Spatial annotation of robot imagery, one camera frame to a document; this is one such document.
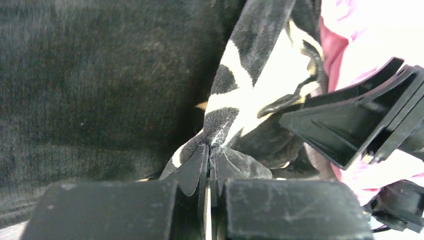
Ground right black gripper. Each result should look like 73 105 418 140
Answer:
363 121 424 233

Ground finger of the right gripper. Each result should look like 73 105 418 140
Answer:
279 57 424 170

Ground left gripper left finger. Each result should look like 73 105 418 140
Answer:
22 144 209 240

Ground black floral pillowcase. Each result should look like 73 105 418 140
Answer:
0 0 329 229

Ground pink satin pillow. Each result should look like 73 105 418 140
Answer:
320 0 424 205

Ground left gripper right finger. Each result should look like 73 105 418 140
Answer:
209 149 374 240

